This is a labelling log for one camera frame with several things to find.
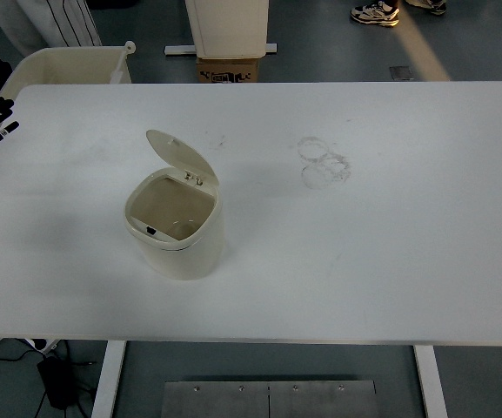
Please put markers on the black power adapter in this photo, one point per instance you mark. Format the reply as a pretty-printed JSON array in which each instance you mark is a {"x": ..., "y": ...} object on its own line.
[{"x": 57, "y": 383}]

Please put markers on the white plastic scoop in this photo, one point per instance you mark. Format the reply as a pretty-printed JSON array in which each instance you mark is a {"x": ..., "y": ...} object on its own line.
[{"x": 119, "y": 65}]

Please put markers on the grey metal plate with screws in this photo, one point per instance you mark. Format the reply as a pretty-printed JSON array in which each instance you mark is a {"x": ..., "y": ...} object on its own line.
[{"x": 233, "y": 400}]

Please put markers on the small cream lidded trash bin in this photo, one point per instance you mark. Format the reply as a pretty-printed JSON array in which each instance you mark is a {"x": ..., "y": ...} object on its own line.
[{"x": 189, "y": 257}]

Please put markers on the white power strip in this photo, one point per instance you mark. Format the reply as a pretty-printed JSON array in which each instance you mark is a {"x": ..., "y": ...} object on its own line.
[{"x": 42, "y": 344}]

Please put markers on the grey floor outlet cover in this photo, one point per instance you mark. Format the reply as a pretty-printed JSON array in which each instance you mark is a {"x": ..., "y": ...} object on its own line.
[{"x": 401, "y": 73}]

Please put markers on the white metal foot bar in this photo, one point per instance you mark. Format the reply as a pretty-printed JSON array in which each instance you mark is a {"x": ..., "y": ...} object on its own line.
[{"x": 178, "y": 50}]

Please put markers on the cream plastic crate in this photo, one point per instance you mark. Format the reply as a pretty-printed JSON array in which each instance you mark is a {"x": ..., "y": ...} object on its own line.
[{"x": 68, "y": 65}]

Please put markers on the brown cardboard box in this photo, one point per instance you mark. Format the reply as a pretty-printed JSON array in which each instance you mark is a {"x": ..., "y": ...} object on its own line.
[{"x": 226, "y": 69}]

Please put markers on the white fabric with black stripes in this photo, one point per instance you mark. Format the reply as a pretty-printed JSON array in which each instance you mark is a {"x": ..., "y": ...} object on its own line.
[{"x": 37, "y": 22}]

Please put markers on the person's white and black shoe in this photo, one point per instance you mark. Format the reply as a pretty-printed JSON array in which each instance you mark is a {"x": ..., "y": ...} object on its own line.
[
  {"x": 429, "y": 5},
  {"x": 374, "y": 13}
]

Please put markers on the white table leg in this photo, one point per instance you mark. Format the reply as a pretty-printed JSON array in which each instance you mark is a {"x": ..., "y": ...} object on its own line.
[
  {"x": 107, "y": 383},
  {"x": 431, "y": 383}
]

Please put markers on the large white plastic bin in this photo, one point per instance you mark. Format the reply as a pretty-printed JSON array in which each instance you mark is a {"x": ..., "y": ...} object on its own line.
[{"x": 229, "y": 26}]

